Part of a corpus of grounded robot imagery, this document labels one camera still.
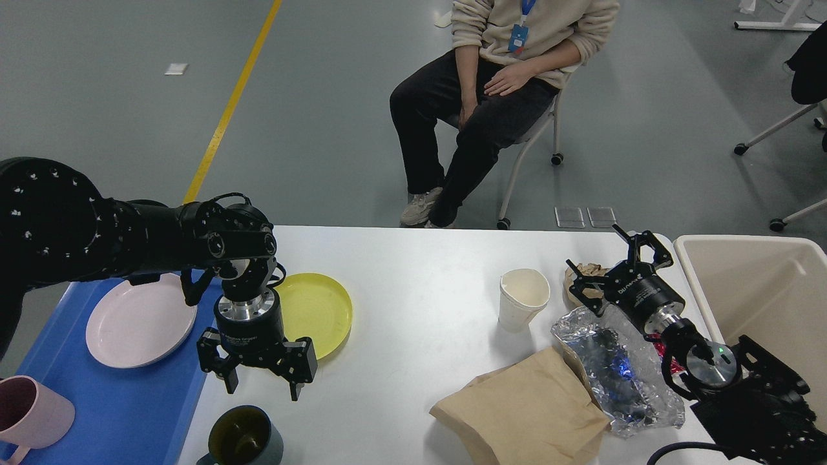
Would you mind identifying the pink plate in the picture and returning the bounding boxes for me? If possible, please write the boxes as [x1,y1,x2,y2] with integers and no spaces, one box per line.
[85,273,197,369]

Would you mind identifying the brown paper bag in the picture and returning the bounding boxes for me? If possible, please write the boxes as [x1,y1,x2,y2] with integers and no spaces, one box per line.
[430,347,609,464]

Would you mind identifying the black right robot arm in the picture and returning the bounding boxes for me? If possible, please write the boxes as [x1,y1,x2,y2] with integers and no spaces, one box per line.
[567,225,826,464]

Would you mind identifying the crumpled brown paper ball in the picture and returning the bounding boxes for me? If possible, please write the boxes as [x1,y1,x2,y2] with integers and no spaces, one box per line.
[564,262,612,308]

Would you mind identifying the yellow plastic plate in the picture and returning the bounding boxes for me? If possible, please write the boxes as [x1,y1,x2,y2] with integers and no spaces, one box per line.
[275,272,353,360]

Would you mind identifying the white desk frame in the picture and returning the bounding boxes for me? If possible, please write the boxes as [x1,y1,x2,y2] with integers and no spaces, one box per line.
[733,1,826,32]

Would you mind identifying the crumpled silver foil wrapper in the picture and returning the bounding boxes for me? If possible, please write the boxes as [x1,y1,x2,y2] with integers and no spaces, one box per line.
[550,304,686,438]

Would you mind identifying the red wrapper piece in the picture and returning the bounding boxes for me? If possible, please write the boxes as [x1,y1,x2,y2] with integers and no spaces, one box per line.
[646,335,686,375]

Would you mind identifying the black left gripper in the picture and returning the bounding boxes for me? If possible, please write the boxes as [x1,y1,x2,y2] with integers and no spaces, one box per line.
[196,288,318,402]

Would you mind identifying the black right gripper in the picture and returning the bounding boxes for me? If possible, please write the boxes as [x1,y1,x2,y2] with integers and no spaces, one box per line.
[566,223,686,335]

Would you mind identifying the white paper cup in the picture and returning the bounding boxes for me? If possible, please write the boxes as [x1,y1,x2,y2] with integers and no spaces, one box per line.
[498,269,550,333]

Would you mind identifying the seated person beige sweater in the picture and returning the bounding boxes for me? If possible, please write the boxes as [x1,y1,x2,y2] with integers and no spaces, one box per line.
[390,1,620,229]

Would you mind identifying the right side office chair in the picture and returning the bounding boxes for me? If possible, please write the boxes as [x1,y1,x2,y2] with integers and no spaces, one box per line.
[733,23,827,233]

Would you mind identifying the pink mug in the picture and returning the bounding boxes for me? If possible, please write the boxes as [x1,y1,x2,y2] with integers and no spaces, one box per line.
[1,376,75,464]

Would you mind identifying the beige plastic bin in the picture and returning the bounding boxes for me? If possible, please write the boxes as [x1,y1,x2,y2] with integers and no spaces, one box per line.
[674,235,826,430]

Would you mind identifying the dark teal mug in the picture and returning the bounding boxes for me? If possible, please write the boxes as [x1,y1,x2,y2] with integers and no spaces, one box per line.
[196,404,284,464]

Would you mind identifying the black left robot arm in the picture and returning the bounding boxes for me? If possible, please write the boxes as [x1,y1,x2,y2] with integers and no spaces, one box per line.
[1,157,318,400]

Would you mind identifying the blue plastic tray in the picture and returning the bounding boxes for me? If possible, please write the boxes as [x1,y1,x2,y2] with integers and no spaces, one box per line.
[17,278,221,464]

